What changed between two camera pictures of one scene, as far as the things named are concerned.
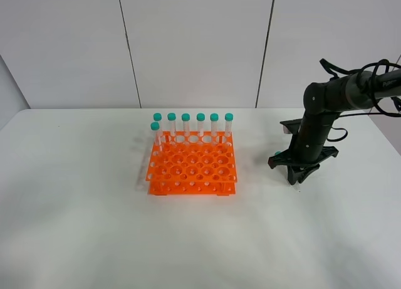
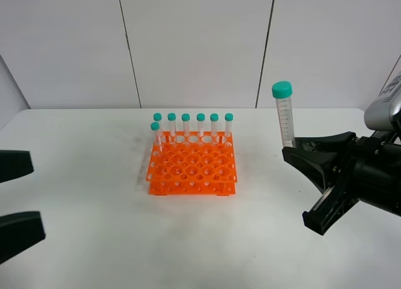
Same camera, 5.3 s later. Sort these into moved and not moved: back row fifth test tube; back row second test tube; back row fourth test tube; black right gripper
Moved: black right gripper
Not moved: back row fifth test tube; back row second test tube; back row fourth test tube
